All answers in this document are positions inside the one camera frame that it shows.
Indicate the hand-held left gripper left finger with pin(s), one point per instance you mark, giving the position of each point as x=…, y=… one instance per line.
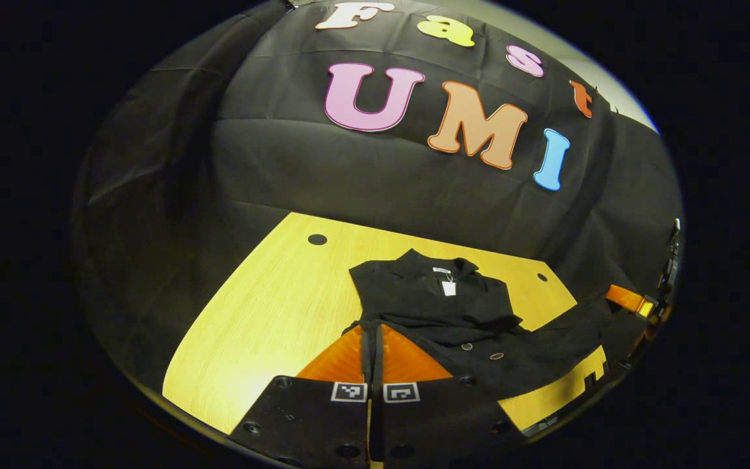
x=323, y=417

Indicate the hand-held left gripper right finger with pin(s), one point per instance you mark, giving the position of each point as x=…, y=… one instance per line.
x=427, y=423

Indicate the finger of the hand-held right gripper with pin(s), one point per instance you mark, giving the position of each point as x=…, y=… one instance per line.
x=629, y=299

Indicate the black buttoned jacket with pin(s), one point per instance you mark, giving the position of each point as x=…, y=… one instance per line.
x=453, y=312

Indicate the black backdrop cloth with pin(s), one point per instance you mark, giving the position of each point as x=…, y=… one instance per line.
x=349, y=169

